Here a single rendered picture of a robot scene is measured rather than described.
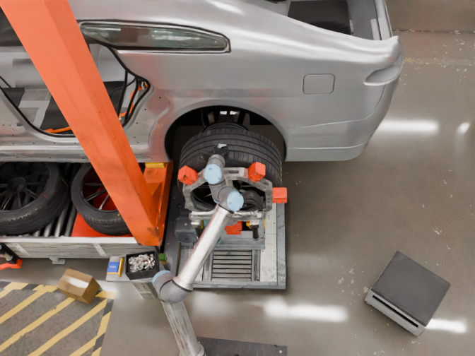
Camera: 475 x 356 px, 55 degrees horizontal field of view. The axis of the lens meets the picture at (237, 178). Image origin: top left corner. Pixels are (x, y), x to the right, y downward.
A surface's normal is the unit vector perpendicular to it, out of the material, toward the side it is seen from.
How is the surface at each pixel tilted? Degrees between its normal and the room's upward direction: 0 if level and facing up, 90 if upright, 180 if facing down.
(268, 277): 0
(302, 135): 90
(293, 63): 78
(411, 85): 0
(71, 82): 90
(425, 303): 0
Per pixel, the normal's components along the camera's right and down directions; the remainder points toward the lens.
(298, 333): -0.07, -0.55
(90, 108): -0.04, 0.83
